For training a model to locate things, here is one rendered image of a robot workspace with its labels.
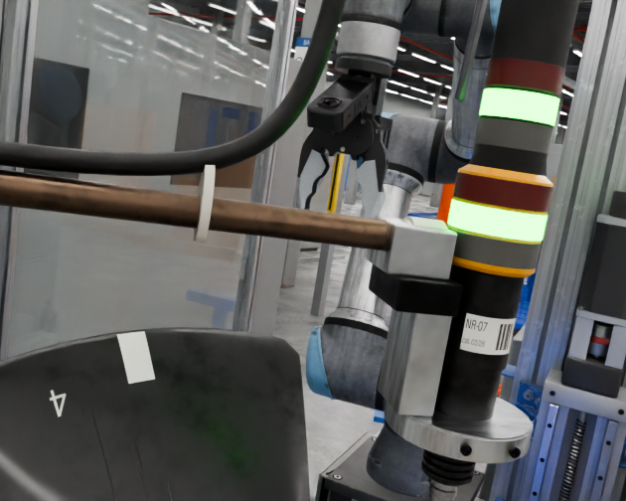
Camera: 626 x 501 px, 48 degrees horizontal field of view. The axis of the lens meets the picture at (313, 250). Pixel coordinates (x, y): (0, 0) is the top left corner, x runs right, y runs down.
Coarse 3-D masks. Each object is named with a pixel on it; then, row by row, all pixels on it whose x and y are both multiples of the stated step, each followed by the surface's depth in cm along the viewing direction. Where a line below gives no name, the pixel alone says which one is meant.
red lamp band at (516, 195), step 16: (464, 176) 32; (480, 176) 31; (464, 192) 32; (480, 192) 31; (496, 192) 31; (512, 192) 30; (528, 192) 30; (544, 192) 31; (512, 208) 31; (528, 208) 31; (544, 208) 31
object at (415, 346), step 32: (384, 256) 31; (416, 256) 31; (448, 256) 31; (384, 288) 32; (416, 288) 30; (448, 288) 31; (416, 320) 31; (448, 320) 32; (416, 352) 31; (384, 384) 34; (416, 384) 32; (416, 416) 32; (448, 416) 33; (512, 416) 34; (448, 448) 31; (480, 448) 31; (512, 448) 31
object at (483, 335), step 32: (480, 288) 32; (512, 288) 32; (480, 320) 32; (512, 320) 32; (448, 352) 33; (480, 352) 32; (448, 384) 33; (480, 384) 32; (480, 416) 33; (448, 480) 33
